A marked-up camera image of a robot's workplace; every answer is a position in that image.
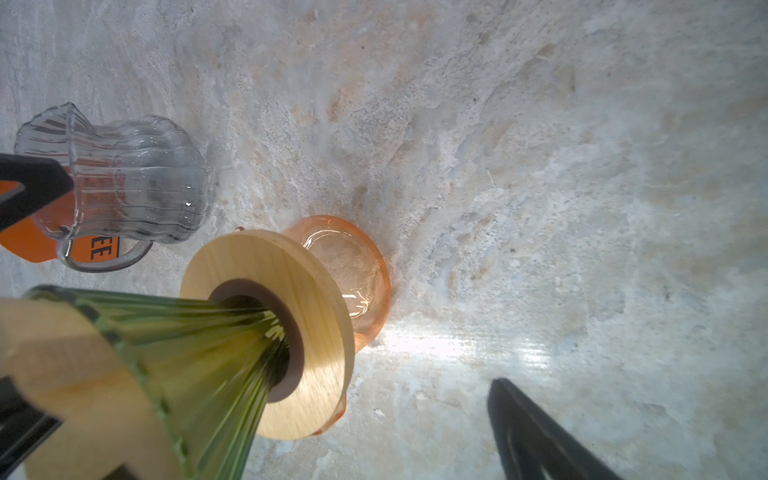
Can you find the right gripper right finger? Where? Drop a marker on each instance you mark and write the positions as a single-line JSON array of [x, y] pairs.
[[531, 444]]

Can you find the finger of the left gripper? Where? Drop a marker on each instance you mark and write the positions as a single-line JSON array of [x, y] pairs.
[[40, 182]]

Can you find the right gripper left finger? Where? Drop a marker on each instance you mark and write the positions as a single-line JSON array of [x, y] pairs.
[[23, 428]]

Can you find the coffee filter pack orange clip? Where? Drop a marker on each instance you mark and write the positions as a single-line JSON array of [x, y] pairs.
[[29, 243]]

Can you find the grey glass carafe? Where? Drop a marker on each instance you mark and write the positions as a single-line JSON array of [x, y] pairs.
[[143, 180]]

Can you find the green glass dripper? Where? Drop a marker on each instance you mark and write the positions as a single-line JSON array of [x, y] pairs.
[[206, 367]]

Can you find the orange glass carafe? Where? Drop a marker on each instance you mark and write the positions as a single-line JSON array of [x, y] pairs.
[[358, 270]]

